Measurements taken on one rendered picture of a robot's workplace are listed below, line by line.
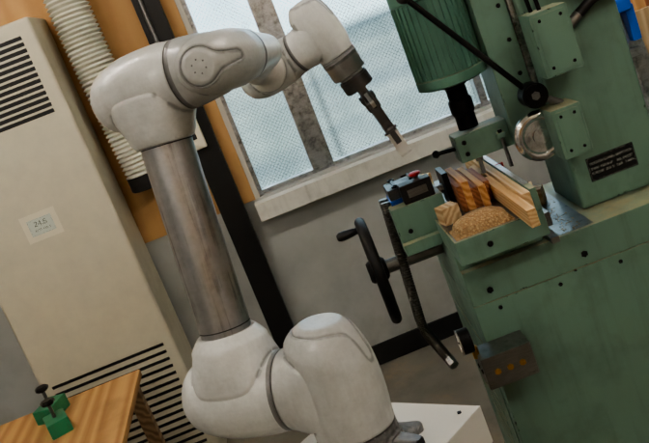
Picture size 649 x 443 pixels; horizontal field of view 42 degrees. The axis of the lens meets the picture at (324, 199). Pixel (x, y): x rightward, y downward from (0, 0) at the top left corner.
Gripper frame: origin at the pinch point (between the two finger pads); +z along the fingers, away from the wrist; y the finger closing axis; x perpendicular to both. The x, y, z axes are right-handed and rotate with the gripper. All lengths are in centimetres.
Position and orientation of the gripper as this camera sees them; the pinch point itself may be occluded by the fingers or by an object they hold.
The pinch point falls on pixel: (399, 142)
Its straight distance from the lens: 211.0
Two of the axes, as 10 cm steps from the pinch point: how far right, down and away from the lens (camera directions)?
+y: -0.6, -2.1, 9.8
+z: 5.8, 7.9, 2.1
